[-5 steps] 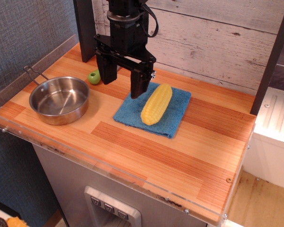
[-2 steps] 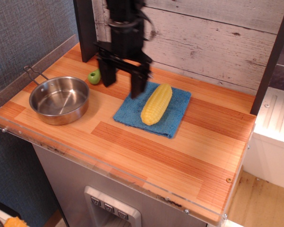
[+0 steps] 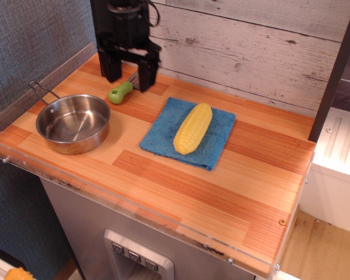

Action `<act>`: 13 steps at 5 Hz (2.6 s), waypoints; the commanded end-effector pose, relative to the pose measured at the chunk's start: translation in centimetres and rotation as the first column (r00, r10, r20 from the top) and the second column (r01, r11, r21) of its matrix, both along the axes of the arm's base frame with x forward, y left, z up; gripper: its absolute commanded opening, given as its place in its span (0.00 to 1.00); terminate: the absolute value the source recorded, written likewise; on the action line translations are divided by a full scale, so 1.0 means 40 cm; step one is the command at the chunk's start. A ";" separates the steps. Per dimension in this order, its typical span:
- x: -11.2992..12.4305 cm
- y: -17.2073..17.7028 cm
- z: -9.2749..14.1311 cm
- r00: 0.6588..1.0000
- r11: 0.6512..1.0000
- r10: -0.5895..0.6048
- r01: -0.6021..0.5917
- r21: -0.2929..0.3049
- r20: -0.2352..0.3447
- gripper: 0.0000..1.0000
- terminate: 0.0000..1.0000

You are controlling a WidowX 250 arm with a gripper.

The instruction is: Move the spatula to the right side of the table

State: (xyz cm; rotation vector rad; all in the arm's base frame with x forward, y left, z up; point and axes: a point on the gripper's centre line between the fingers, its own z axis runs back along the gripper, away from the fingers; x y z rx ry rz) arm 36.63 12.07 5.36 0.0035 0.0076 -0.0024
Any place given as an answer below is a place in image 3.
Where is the dark left vertical post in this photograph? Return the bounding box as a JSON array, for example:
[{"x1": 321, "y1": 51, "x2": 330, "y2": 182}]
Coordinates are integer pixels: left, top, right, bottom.
[{"x1": 90, "y1": 0, "x2": 114, "y2": 82}]

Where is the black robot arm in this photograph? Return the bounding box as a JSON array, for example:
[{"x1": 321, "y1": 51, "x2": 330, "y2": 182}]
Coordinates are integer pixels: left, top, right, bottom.
[{"x1": 90, "y1": 1, "x2": 161, "y2": 92}]

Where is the stainless steel pan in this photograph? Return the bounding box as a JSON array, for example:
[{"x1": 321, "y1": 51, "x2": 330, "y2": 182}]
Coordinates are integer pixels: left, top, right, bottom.
[{"x1": 29, "y1": 81, "x2": 111, "y2": 155}]

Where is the dark right vertical post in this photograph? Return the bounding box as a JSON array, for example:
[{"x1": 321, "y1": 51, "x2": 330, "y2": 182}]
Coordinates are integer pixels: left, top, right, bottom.
[{"x1": 308, "y1": 20, "x2": 350, "y2": 142}]

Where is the dark vertical post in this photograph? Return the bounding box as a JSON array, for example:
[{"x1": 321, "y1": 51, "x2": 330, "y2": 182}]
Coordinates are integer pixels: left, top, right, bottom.
[
  {"x1": 90, "y1": 0, "x2": 114, "y2": 82},
  {"x1": 308, "y1": 20, "x2": 350, "y2": 142}
]

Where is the yellow toy corn cob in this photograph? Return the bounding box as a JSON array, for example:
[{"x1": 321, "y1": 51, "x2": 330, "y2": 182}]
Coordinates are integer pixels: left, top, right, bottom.
[{"x1": 173, "y1": 103, "x2": 213, "y2": 155}]

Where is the orange object bottom left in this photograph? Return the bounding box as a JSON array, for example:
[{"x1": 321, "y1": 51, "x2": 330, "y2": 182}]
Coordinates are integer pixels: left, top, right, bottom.
[{"x1": 4, "y1": 267, "x2": 34, "y2": 280}]

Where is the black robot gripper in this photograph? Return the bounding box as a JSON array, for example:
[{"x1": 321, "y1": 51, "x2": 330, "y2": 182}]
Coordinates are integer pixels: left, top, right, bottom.
[{"x1": 98, "y1": 8, "x2": 161, "y2": 92}]

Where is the green handled grey spatula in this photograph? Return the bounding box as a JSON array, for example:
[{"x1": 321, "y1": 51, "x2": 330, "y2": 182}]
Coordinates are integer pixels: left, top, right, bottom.
[{"x1": 108, "y1": 71, "x2": 140, "y2": 105}]

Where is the white toy sink unit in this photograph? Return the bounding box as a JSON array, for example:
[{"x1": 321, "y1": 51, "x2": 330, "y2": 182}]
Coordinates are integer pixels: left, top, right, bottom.
[{"x1": 299, "y1": 108, "x2": 350, "y2": 232}]

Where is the silver toy fridge dispenser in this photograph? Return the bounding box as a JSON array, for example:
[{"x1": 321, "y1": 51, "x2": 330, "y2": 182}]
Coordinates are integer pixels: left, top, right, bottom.
[{"x1": 104, "y1": 229, "x2": 175, "y2": 279}]

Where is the blue cloth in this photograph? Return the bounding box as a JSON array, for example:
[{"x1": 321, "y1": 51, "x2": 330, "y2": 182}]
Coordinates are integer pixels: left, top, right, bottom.
[{"x1": 139, "y1": 97, "x2": 236, "y2": 171}]

